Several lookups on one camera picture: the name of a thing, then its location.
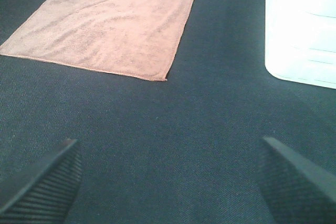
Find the black fabric table mat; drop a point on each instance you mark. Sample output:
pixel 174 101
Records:
pixel 180 151

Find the white plastic bin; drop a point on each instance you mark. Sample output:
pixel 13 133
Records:
pixel 300 41

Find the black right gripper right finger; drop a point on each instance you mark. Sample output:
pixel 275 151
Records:
pixel 295 189

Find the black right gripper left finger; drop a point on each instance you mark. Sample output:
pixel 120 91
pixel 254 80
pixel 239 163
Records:
pixel 44 192

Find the brown microfiber towel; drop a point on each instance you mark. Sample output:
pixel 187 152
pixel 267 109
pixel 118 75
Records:
pixel 136 38

